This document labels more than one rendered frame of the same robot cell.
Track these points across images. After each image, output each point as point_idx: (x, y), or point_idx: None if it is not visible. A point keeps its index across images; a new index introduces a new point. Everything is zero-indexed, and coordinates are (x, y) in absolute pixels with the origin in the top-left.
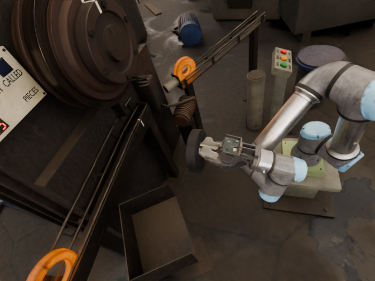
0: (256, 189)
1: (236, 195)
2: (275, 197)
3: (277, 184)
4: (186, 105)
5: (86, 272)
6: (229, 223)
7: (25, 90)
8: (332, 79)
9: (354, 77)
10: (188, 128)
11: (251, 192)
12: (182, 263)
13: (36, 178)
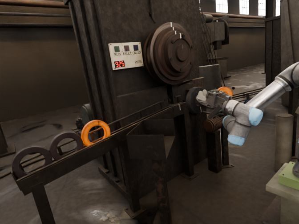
0: (257, 211)
1: (233, 206)
2: (236, 138)
3: (237, 123)
4: (216, 117)
5: (107, 149)
6: (214, 221)
7: (137, 59)
8: (294, 67)
9: None
10: (212, 136)
11: (251, 211)
12: (156, 148)
13: (118, 95)
